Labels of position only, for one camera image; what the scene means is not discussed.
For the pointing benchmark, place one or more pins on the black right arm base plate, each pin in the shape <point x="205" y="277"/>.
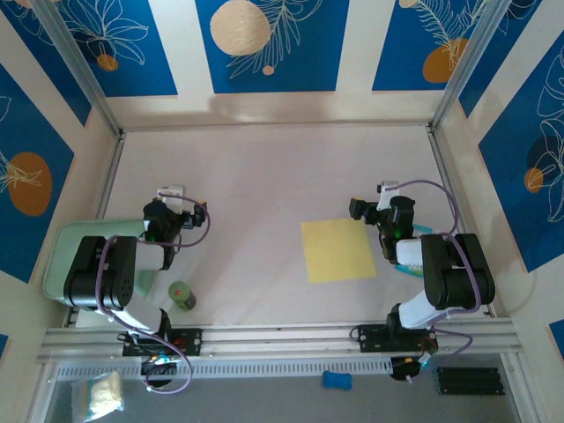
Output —
<point x="370" y="339"/>

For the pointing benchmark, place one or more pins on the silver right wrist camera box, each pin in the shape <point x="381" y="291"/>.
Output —
<point x="390" y="191"/>

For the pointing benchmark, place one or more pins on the aluminium mounting rail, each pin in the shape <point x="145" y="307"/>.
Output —
<point x="286" y="337"/>

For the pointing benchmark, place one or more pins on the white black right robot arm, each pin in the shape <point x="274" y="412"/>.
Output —
<point x="462" y="273"/>

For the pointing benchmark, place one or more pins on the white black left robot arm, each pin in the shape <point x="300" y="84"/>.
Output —
<point x="101" y="264"/>

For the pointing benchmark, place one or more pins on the black ridged box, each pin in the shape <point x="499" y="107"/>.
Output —
<point x="469" y="381"/>

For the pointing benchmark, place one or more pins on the black controller board with LEDs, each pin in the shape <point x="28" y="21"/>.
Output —
<point x="158" y="365"/>
<point x="410" y="368"/>

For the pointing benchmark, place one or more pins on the clear bag with pale contents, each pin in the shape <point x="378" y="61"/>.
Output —
<point x="103" y="394"/>

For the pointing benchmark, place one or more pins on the mint green zip case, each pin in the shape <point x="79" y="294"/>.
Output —
<point x="57" y="264"/>

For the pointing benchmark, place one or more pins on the yellow paper sheet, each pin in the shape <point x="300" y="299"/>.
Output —
<point x="337" y="251"/>

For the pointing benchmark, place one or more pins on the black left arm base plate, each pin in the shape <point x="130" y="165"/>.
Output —
<point x="189" y="341"/>

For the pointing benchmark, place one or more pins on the aluminium frame leg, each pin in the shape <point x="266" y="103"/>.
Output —
<point x="522" y="392"/>
<point x="42" y="396"/>

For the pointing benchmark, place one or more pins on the blue sponge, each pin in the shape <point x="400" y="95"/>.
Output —
<point x="337" y="380"/>

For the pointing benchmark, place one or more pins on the aluminium table edge rail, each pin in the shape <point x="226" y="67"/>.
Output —
<point x="110" y="176"/>
<point x="454" y="198"/>

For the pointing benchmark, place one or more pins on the green can with label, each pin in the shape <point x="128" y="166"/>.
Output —
<point x="182" y="296"/>

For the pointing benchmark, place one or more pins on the aluminium corner post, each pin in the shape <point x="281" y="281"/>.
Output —
<point x="471" y="61"/>
<point x="79" y="66"/>

